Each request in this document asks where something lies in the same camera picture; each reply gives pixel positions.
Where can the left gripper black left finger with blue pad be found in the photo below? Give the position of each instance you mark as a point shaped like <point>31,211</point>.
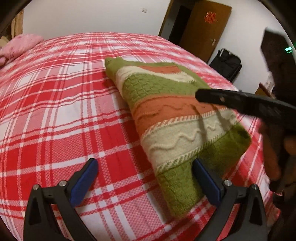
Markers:
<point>40,222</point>

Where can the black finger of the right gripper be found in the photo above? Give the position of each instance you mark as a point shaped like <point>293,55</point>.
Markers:
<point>267,109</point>

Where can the black bag on floor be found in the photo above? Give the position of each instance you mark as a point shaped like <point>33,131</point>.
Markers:
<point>226,64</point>

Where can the brown wooden door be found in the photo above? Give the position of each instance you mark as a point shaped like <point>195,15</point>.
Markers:
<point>195,26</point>

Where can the green striped knit sweater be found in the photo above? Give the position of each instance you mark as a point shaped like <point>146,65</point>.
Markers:
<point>174,128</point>

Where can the pink pillow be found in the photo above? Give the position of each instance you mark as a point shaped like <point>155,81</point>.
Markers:
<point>18,46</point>

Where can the red white plaid bedsheet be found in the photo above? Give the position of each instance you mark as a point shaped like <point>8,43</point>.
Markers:
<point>58,109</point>

